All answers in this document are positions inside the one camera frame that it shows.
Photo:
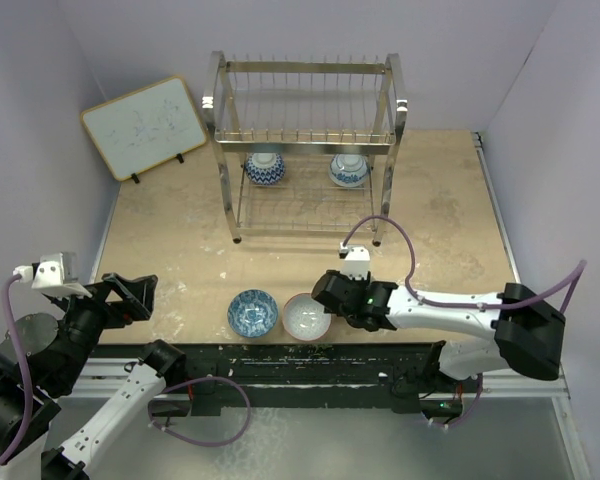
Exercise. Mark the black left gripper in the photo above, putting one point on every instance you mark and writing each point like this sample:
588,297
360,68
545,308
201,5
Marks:
120,310

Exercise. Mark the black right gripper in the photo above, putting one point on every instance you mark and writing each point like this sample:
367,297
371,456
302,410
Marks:
363,283

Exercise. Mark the white red rimmed bowl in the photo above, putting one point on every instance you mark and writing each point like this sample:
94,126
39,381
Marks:
305,319

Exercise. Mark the blue floral bowl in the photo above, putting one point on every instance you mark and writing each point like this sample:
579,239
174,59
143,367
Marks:
348,170

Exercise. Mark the red zigzag patterned bowl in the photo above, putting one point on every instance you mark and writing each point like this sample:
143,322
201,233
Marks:
265,169

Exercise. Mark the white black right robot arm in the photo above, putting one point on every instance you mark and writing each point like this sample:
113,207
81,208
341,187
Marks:
512,329

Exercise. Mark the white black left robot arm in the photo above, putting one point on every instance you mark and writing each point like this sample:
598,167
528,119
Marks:
41,359

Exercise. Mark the stainless steel dish rack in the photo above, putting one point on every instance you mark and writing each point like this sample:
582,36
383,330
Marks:
306,110

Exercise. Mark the blue patterned bowl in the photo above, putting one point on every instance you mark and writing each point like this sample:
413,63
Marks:
252,313

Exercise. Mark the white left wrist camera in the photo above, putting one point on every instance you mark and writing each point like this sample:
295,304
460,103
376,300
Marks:
54,275

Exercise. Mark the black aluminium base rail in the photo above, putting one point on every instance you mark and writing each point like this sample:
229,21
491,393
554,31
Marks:
396,376

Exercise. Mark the small whiteboard yellow frame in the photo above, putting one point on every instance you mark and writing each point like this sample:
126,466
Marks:
145,128

